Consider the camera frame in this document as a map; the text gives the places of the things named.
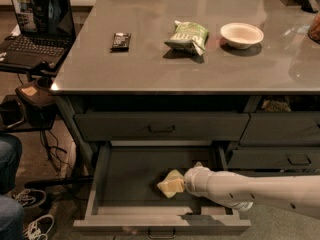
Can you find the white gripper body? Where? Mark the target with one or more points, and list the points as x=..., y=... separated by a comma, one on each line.
x=192, y=181

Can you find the yellow sponge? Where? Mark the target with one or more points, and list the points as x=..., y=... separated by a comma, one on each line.
x=172, y=184

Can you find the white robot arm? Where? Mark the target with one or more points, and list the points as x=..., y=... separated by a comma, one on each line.
x=300, y=194

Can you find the middle right drawer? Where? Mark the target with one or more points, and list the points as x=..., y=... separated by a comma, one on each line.
x=275, y=158

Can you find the open middle drawer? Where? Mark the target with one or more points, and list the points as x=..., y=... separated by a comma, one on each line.
x=140, y=191

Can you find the top right drawer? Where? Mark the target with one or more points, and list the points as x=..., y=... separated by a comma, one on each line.
x=282, y=129

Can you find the top left drawer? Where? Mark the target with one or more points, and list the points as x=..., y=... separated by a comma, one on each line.
x=209, y=126

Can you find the green chip bag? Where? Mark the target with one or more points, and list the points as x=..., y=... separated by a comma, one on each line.
x=188, y=36

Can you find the white bowl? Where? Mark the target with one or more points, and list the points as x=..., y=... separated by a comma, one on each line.
x=241, y=35

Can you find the black snack bar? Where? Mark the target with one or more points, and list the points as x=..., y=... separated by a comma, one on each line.
x=121, y=41

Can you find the black white sneaker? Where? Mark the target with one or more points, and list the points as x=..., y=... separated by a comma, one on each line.
x=30, y=198

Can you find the black box with note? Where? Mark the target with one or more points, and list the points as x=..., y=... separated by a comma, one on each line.
x=39, y=105

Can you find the person left leg jeans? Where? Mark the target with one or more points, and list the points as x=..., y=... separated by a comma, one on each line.
x=10, y=155

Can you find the person leg jeans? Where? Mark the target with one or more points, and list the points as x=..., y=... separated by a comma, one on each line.
x=11, y=219
x=10, y=155

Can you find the person right leg jeans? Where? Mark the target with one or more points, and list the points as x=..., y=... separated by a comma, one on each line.
x=11, y=219

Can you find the black laptop stand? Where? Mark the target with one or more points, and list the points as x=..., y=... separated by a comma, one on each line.
x=14, y=120

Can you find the black laptop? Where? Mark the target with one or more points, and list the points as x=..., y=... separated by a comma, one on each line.
x=47, y=34

